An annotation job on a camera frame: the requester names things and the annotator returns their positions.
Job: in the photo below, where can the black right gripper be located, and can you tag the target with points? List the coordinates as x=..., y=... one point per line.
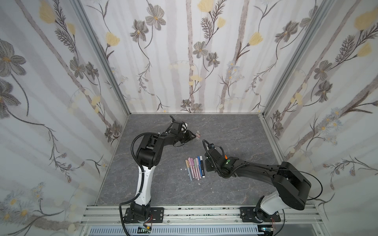
x=209, y=163

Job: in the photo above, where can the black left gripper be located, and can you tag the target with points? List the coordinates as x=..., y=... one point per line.
x=189, y=136

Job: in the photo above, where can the black marker white cap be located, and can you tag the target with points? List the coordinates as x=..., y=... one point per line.
x=202, y=166

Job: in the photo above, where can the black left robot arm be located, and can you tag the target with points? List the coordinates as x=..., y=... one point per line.
x=146, y=149

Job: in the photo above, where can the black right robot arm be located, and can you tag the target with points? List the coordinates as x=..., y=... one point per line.
x=292, y=188

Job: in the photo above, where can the beige cap blue pen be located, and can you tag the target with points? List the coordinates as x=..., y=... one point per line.
x=189, y=169

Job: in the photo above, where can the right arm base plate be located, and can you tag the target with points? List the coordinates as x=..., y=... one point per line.
x=250, y=215

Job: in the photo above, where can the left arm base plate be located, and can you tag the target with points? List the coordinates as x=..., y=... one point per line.
x=151, y=215

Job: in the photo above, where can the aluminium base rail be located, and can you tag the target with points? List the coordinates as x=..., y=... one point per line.
x=197, y=215

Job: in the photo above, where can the white vented cable duct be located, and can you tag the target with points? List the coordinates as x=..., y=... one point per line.
x=178, y=230

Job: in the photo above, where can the aluminium corner post left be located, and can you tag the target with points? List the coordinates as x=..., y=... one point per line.
x=96, y=46

